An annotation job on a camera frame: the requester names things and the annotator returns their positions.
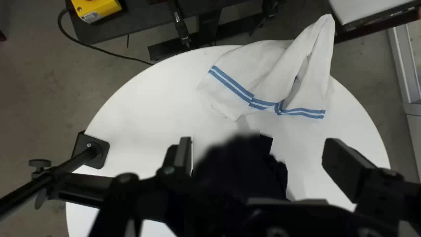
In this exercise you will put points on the black cloth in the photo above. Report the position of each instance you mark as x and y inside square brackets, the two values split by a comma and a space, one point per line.
[241, 166]

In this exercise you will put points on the grey metal door frame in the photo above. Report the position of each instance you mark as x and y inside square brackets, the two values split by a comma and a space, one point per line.
[405, 66]

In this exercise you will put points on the white cloth with blue stripes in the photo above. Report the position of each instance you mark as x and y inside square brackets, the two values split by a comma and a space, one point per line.
[263, 70]

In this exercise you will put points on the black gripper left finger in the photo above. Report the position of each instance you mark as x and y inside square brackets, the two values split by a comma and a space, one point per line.
[183, 155]

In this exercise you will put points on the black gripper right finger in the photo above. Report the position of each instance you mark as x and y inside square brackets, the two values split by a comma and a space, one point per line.
[346, 168]

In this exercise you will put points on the white wood-edged panel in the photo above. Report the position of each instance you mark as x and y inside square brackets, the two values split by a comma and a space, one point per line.
[368, 8]

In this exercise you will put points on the yellow emergency stop box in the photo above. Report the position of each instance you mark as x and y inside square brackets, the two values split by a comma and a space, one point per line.
[93, 6]

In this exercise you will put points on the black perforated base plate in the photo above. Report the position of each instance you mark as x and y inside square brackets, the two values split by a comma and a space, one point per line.
[145, 14]

